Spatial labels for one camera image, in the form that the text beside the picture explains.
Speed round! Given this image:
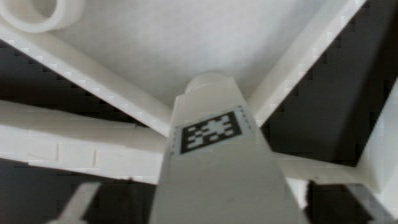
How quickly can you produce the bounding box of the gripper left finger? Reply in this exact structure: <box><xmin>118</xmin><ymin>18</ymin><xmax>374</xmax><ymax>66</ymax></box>
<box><xmin>45</xmin><ymin>181</ymin><xmax>155</xmax><ymax>224</ymax></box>

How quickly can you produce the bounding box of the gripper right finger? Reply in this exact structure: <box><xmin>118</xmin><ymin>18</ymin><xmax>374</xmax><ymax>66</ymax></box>
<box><xmin>303</xmin><ymin>181</ymin><xmax>390</xmax><ymax>224</ymax></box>

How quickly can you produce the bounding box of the white desk leg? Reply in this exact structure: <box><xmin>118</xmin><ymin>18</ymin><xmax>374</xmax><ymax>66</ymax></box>
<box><xmin>148</xmin><ymin>72</ymin><xmax>308</xmax><ymax>224</ymax></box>

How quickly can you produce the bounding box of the white desk top tray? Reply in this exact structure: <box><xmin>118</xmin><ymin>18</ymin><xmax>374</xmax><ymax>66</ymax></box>
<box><xmin>0</xmin><ymin>0</ymin><xmax>365</xmax><ymax>133</ymax></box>

